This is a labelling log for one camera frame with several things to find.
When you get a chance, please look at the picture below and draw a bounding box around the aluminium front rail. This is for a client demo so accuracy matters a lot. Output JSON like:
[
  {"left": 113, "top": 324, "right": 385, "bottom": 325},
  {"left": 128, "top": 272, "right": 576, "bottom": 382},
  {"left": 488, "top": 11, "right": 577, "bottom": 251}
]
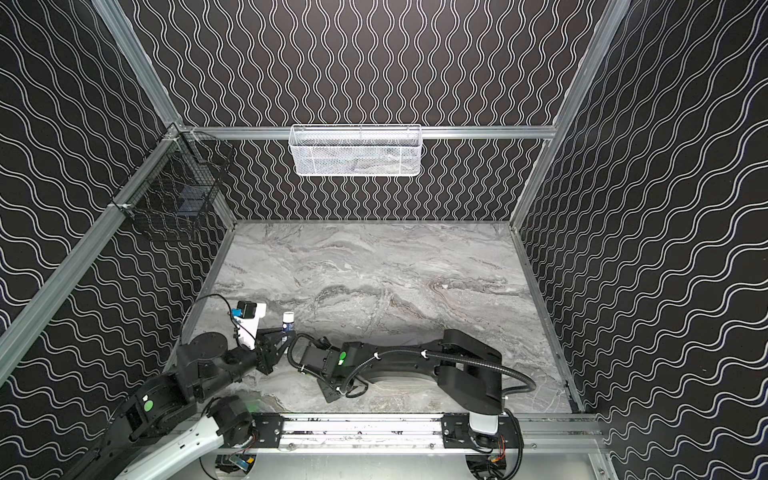
[{"left": 122, "top": 411, "right": 601, "bottom": 455}]

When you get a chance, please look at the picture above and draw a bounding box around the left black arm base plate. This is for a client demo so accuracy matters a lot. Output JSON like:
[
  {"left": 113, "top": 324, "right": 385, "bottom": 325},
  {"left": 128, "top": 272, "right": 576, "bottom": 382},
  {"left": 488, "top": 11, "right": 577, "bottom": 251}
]
[{"left": 235, "top": 413, "right": 285, "bottom": 449}]

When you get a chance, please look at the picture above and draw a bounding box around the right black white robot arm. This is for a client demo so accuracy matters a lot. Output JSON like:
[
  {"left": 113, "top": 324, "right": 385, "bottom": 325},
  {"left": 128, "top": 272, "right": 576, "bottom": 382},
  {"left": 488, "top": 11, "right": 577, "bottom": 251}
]
[{"left": 286, "top": 329, "right": 504, "bottom": 437}]

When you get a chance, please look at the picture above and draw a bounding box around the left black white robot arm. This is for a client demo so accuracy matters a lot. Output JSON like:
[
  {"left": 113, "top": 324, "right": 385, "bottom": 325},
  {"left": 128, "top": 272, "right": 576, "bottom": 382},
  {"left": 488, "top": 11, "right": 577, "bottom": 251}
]
[{"left": 64, "top": 328, "right": 297, "bottom": 479}]

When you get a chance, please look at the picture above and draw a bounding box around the blue white glue stick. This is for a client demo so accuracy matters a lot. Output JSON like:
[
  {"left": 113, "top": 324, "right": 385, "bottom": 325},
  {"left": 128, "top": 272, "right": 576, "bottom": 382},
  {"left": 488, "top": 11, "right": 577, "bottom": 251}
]
[{"left": 282, "top": 311, "right": 295, "bottom": 332}]

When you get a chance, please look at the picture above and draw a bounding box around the black wire basket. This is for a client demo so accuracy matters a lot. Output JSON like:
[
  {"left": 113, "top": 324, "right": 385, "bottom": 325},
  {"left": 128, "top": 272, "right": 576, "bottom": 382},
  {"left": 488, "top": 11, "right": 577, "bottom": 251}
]
[{"left": 118, "top": 131, "right": 235, "bottom": 243}]

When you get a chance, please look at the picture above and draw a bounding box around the white wire mesh basket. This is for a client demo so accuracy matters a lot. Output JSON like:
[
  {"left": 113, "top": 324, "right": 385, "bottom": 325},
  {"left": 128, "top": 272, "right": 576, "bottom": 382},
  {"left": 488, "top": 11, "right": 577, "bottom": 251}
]
[{"left": 288, "top": 124, "right": 424, "bottom": 177}]

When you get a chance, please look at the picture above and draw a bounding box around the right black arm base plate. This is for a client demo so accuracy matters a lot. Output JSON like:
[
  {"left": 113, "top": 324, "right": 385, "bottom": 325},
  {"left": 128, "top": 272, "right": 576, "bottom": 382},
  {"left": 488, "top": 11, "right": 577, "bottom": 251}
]
[{"left": 440, "top": 413, "right": 521, "bottom": 452}]

